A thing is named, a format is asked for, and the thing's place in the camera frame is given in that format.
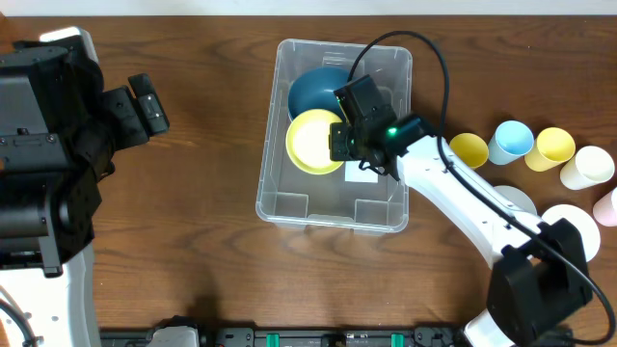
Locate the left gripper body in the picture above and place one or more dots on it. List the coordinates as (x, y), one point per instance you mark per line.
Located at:
(124, 114)

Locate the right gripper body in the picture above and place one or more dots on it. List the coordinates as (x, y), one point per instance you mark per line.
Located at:
(338, 143)

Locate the yellow bowl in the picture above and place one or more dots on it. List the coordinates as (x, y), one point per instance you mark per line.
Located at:
(307, 142)

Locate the dark blue bowl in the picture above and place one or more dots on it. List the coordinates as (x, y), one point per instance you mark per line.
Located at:
(315, 89)

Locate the grey bowl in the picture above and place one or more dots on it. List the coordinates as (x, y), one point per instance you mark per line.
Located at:
(518, 197)

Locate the white bowl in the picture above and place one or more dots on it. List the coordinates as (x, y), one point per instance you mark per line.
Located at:
(582, 221)

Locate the pink cup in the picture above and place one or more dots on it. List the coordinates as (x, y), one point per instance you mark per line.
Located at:
(604, 210)

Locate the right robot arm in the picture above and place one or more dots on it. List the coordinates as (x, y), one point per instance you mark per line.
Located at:
(539, 269)

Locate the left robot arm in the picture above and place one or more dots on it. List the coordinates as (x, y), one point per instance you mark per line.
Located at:
(60, 129)

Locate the white label in container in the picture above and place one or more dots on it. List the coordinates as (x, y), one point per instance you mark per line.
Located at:
(353, 173)

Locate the clear plastic storage container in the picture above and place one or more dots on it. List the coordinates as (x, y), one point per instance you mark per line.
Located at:
(289, 197)

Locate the yellow cup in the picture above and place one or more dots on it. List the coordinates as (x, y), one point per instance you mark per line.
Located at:
(553, 146)
(471, 149)

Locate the light blue cup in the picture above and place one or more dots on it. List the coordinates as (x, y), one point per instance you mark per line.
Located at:
(512, 140)

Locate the cream cup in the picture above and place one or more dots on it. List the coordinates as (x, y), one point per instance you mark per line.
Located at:
(589, 167)

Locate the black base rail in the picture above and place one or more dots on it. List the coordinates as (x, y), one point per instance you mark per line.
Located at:
(185, 331)

